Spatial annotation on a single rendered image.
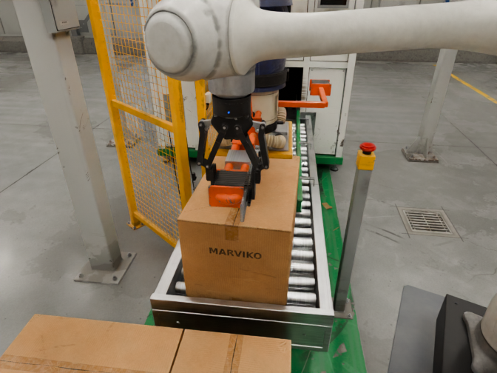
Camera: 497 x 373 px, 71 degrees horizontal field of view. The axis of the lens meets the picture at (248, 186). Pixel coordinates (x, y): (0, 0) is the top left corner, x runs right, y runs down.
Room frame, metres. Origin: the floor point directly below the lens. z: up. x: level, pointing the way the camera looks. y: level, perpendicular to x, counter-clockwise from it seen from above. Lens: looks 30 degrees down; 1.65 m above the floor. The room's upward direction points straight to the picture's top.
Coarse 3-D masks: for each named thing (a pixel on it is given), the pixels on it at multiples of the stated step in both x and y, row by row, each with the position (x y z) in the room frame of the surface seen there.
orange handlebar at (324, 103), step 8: (320, 88) 1.48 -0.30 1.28; (320, 96) 1.37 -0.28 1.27; (280, 104) 1.29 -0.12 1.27; (288, 104) 1.29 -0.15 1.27; (296, 104) 1.28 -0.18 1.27; (304, 104) 1.28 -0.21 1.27; (312, 104) 1.28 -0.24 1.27; (320, 104) 1.27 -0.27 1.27; (256, 112) 1.16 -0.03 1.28; (256, 136) 0.96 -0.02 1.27; (232, 144) 0.90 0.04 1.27; (224, 168) 0.75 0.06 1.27; (232, 168) 0.76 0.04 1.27; (224, 200) 0.61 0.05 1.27; (232, 200) 0.61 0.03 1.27; (240, 200) 0.62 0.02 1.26
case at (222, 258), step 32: (224, 160) 1.48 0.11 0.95; (288, 160) 1.48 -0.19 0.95; (256, 192) 1.18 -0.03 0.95; (288, 192) 1.18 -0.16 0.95; (192, 224) 0.99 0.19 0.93; (224, 224) 0.97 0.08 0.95; (256, 224) 0.97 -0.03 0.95; (288, 224) 0.97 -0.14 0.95; (192, 256) 0.99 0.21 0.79; (224, 256) 0.97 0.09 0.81; (256, 256) 0.95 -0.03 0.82; (288, 256) 0.93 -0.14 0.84; (192, 288) 1.00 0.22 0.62; (224, 288) 0.97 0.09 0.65; (256, 288) 0.95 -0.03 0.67
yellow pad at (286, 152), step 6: (288, 126) 1.36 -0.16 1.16; (288, 132) 1.28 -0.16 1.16; (288, 138) 1.22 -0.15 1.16; (288, 144) 1.17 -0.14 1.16; (270, 150) 1.12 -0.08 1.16; (276, 150) 1.11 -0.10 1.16; (282, 150) 1.11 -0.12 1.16; (288, 150) 1.12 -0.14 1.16; (270, 156) 1.09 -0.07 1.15; (276, 156) 1.09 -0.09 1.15; (282, 156) 1.09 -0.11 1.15; (288, 156) 1.09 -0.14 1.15
